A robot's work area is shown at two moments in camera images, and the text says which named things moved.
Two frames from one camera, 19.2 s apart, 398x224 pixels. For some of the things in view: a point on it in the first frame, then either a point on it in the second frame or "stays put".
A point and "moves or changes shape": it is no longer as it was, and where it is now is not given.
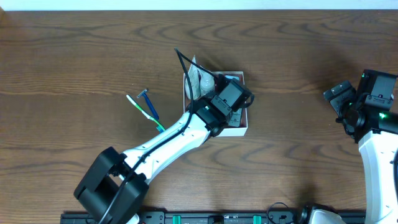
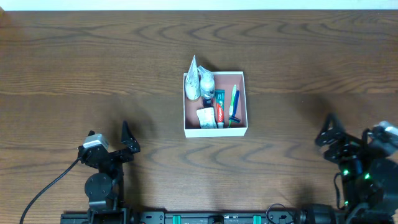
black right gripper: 337,92 -> 339,144
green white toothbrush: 160,127 moves or changes shape
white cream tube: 194,72 stays put
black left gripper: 236,117 -> 113,154
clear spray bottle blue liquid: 207,83 stays put
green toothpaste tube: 235,117 moves or changes shape
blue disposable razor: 153,108 moves or changes shape
